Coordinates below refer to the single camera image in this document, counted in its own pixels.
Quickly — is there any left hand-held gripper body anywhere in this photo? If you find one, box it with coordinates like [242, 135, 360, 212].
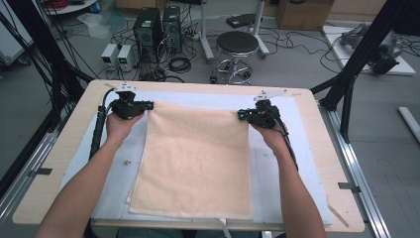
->
[109, 82, 147, 121]

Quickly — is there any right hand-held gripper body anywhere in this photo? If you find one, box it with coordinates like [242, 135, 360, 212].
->
[246, 88, 287, 130]

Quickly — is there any beige towel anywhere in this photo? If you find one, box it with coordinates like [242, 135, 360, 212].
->
[125, 99, 255, 221]

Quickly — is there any person's left hand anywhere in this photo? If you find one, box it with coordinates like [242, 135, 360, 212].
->
[105, 110, 147, 147]

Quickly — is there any person's right hand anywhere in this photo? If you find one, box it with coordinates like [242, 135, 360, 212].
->
[249, 120, 288, 157]

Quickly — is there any white grid mat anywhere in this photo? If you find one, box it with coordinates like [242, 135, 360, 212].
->
[58, 89, 334, 226]

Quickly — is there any white power supply unit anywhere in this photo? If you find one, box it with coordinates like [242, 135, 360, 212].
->
[100, 43, 119, 69]
[117, 44, 138, 72]

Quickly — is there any black round stool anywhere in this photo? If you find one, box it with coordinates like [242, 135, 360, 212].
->
[210, 30, 261, 86]

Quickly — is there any large black computer tower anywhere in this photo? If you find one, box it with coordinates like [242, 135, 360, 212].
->
[133, 7, 164, 63]

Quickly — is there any small black computer tower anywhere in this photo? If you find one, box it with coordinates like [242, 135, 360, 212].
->
[162, 4, 183, 55]

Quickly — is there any clear plastic bag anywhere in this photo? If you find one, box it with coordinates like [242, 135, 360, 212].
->
[77, 12, 128, 39]

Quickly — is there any black flat device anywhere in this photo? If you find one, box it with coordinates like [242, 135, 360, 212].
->
[226, 13, 259, 29]

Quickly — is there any white stand leg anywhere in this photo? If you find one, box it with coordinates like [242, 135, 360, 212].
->
[251, 0, 271, 59]
[197, 0, 216, 63]

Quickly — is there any white base board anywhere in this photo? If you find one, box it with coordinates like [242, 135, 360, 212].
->
[321, 24, 417, 77]

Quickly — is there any cardboard box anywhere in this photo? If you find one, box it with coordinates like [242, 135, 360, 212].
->
[275, 0, 335, 32]

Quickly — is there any round white table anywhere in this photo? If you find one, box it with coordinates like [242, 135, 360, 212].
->
[39, 0, 100, 16]

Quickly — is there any thin wooden stick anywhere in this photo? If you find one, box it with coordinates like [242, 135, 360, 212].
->
[326, 202, 350, 229]

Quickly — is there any white cabinet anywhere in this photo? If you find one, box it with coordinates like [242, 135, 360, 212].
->
[0, 13, 34, 65]

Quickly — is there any white tube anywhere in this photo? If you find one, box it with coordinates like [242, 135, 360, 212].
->
[397, 106, 420, 143]

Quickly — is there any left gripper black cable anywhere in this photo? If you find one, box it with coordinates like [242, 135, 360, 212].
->
[88, 87, 117, 162]

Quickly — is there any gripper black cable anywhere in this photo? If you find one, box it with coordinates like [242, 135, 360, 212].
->
[88, 87, 117, 162]
[271, 105, 299, 173]

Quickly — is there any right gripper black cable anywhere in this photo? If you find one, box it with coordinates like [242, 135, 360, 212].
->
[271, 105, 299, 173]

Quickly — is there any coil of black cable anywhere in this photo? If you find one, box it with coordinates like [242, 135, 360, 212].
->
[167, 57, 192, 74]

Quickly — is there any aluminium rail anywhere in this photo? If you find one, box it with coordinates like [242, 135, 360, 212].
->
[318, 100, 392, 238]
[0, 130, 60, 226]

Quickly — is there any black rail clip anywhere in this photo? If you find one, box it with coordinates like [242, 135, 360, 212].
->
[338, 181, 362, 193]
[28, 168, 53, 177]

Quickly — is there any black frame post with cables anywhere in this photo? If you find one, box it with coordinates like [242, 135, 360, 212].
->
[5, 0, 95, 132]

